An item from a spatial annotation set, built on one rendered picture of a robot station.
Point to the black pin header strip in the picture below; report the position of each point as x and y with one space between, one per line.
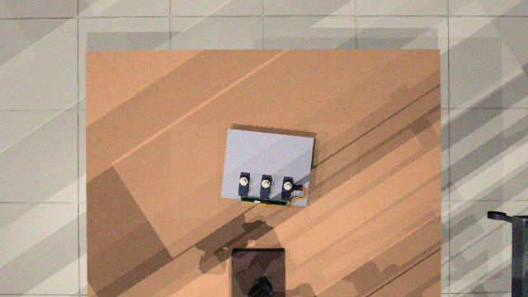
273 202

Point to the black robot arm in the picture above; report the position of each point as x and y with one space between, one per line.
263 287

